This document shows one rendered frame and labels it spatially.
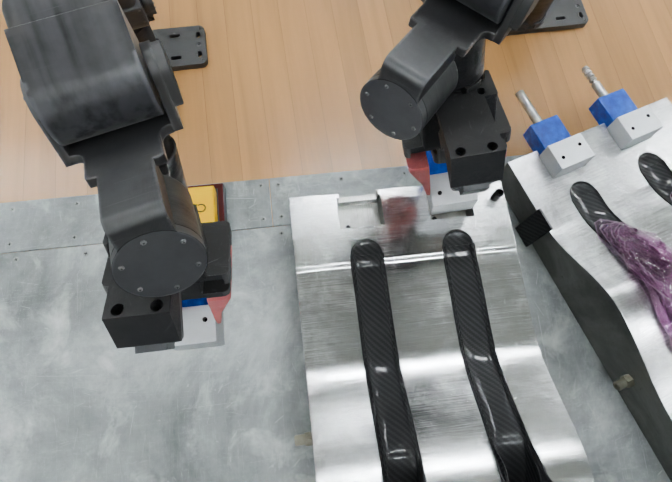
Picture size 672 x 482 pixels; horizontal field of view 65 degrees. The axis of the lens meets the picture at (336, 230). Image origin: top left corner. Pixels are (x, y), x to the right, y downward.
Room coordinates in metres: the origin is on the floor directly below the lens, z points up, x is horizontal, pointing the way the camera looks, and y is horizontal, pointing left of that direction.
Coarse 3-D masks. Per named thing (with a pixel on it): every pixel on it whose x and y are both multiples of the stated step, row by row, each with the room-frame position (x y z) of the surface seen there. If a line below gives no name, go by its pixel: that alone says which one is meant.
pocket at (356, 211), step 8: (376, 192) 0.26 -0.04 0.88; (344, 200) 0.24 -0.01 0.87; (352, 200) 0.25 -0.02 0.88; (360, 200) 0.25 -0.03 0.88; (368, 200) 0.25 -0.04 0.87; (376, 200) 0.25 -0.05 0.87; (344, 208) 0.24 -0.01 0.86; (352, 208) 0.24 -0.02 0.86; (360, 208) 0.24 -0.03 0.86; (368, 208) 0.24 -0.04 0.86; (376, 208) 0.24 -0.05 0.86; (344, 216) 0.23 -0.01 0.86; (352, 216) 0.23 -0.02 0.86; (360, 216) 0.23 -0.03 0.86; (368, 216) 0.23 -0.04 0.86; (376, 216) 0.23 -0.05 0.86; (344, 224) 0.22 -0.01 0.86; (352, 224) 0.22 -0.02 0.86; (360, 224) 0.22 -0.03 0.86; (368, 224) 0.22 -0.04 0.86; (376, 224) 0.22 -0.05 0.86; (384, 224) 0.22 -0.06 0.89
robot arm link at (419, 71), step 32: (448, 0) 0.31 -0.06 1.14; (416, 32) 0.27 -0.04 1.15; (448, 32) 0.28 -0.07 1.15; (480, 32) 0.28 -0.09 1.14; (384, 64) 0.24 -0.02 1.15; (416, 64) 0.24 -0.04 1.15; (448, 64) 0.26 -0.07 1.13; (384, 96) 0.23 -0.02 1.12; (416, 96) 0.22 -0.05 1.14; (448, 96) 0.25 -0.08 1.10; (384, 128) 0.22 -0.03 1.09; (416, 128) 0.21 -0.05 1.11
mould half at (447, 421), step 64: (384, 192) 0.25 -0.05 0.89; (320, 256) 0.17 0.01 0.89; (384, 256) 0.18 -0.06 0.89; (512, 256) 0.20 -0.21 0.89; (320, 320) 0.09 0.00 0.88; (448, 320) 0.11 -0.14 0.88; (512, 320) 0.12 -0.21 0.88; (320, 384) 0.03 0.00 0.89; (448, 384) 0.04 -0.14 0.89; (512, 384) 0.05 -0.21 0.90; (320, 448) -0.03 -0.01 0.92; (448, 448) -0.02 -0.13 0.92; (576, 448) 0.00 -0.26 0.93
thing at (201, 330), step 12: (192, 300) 0.09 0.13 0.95; (204, 300) 0.09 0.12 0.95; (192, 312) 0.07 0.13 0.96; (204, 312) 0.08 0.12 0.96; (192, 324) 0.06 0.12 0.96; (204, 324) 0.06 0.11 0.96; (216, 324) 0.07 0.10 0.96; (192, 336) 0.05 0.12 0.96; (204, 336) 0.05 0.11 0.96; (216, 336) 0.05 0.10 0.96; (180, 348) 0.04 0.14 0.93; (192, 348) 0.04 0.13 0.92
